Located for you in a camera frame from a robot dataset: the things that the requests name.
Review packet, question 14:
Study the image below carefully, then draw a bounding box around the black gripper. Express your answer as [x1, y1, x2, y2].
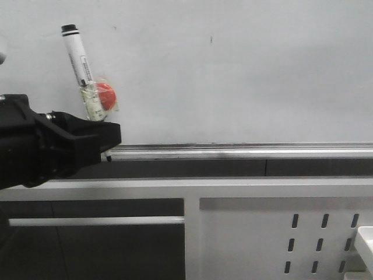
[1, 94, 121, 190]

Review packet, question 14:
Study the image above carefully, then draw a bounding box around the white whiteboard marker pen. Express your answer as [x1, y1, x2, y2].
[61, 24, 111, 162]

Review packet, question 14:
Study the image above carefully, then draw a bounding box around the red magnet taped to marker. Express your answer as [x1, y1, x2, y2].
[96, 76, 119, 112]

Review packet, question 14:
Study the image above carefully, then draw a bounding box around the white whiteboard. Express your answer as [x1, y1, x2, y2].
[1, 1, 372, 145]

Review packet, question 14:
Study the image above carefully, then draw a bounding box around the white plastic bin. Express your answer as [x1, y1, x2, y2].
[343, 226, 372, 279]

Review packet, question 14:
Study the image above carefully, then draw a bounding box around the aluminium whiteboard tray rail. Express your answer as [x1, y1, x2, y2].
[101, 142, 372, 162]

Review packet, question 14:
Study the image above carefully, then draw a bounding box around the white metal pegboard frame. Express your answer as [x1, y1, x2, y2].
[1, 177, 372, 279]

